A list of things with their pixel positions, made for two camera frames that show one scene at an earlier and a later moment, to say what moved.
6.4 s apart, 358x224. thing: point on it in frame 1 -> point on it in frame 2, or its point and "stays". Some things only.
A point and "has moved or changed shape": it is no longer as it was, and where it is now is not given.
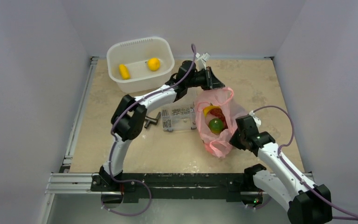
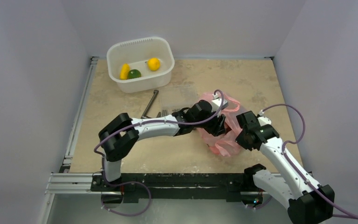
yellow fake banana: [124, 72] stays
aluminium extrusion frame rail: [65, 182] stays
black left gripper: [211, 82] -> [217, 127]
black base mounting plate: [176, 185] stays
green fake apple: [216, 125] has moved or changed shape
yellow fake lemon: [154, 64] stays
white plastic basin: [141, 64] stays
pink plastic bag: [218, 144] has moved or changed shape
